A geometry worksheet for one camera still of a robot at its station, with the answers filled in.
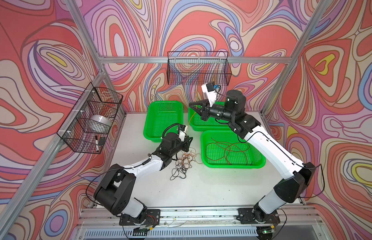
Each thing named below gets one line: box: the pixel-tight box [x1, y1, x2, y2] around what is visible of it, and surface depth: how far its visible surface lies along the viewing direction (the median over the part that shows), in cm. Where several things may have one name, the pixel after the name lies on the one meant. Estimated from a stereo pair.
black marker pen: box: [95, 135, 99, 153], surface depth 73 cm
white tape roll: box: [89, 114, 112, 130], surface depth 73 cm
